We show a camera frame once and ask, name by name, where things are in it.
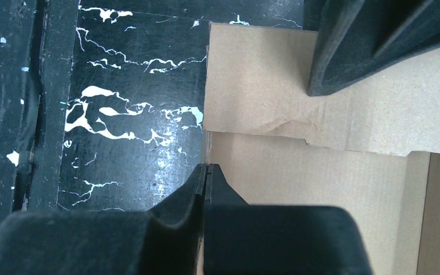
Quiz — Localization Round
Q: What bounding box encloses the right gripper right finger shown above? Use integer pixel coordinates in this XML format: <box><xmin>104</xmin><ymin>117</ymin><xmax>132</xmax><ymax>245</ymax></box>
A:
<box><xmin>203</xmin><ymin>164</ymin><xmax>372</xmax><ymax>274</ymax></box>

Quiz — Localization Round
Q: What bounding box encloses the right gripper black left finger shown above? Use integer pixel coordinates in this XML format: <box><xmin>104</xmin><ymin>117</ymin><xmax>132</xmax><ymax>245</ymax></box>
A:
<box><xmin>0</xmin><ymin>164</ymin><xmax>207</xmax><ymax>274</ymax></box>

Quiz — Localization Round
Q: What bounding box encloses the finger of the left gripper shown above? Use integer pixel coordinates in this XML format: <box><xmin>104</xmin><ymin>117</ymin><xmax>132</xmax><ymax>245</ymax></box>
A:
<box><xmin>307</xmin><ymin>1</ymin><xmax>440</xmax><ymax>96</ymax></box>

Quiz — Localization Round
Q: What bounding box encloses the brown cardboard box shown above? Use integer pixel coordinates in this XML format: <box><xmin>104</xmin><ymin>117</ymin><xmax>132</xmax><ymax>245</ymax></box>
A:
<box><xmin>203</xmin><ymin>23</ymin><xmax>440</xmax><ymax>274</ymax></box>

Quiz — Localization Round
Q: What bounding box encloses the aluminium rail base frame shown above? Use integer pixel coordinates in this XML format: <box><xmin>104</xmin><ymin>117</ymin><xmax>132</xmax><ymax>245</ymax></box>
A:
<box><xmin>0</xmin><ymin>1</ymin><xmax>78</xmax><ymax>224</ymax></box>

